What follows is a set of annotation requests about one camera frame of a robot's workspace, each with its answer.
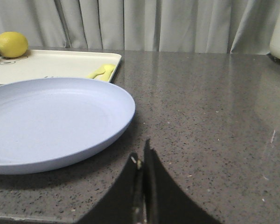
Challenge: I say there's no grey curtain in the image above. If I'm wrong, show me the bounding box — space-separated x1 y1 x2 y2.
0 0 280 54

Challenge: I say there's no light blue plate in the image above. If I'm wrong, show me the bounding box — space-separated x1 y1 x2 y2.
0 78 135 175

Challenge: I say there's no yellow-green plastic spoon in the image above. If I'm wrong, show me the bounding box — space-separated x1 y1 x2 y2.
87 64 115 82

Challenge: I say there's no cream rectangular tray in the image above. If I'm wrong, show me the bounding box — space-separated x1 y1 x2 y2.
0 49 121 85

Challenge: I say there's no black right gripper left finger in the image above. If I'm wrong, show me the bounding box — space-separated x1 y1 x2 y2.
78 153 144 224

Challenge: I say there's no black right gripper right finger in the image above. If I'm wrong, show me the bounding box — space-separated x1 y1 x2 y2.
143 140 220 224

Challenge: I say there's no yellow lemon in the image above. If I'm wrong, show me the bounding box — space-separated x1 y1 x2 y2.
0 32 28 58

